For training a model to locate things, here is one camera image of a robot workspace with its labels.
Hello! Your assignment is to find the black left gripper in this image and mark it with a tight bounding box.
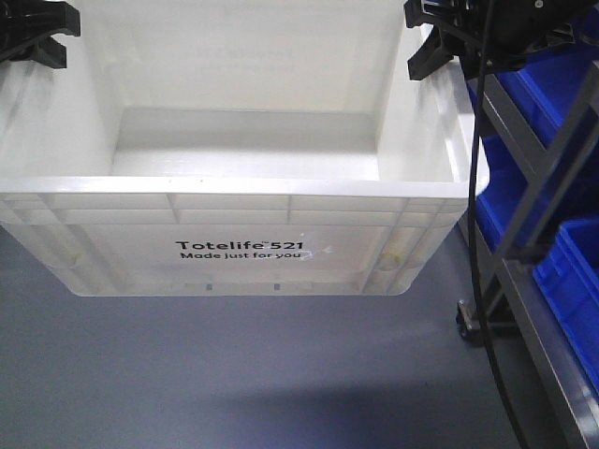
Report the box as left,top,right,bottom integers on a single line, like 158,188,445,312
1,1,80,69

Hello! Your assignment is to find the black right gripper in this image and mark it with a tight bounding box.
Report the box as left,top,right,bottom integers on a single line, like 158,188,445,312
403,0,596,80

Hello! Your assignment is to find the white Totelife plastic crate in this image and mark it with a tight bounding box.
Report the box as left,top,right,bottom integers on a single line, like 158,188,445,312
1,1,474,297

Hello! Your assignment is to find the blue storage bin upper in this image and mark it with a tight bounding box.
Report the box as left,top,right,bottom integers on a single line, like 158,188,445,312
497,7,598,145

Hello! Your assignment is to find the blue storage bin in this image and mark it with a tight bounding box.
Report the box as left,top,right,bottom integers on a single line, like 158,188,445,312
497,7,598,145
533,215,598,388
476,131,598,250

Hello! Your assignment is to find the blue storage bin middle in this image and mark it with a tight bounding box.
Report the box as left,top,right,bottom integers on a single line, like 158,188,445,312
476,131,598,250

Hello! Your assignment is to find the blue storage bin lower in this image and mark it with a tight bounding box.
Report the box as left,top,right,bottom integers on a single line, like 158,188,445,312
533,215,598,388

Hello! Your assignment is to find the grey metal shelf rack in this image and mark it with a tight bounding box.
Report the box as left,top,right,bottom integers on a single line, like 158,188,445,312
456,62,598,448

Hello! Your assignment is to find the black cable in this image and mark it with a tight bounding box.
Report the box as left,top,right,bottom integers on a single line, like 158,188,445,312
466,0,533,449

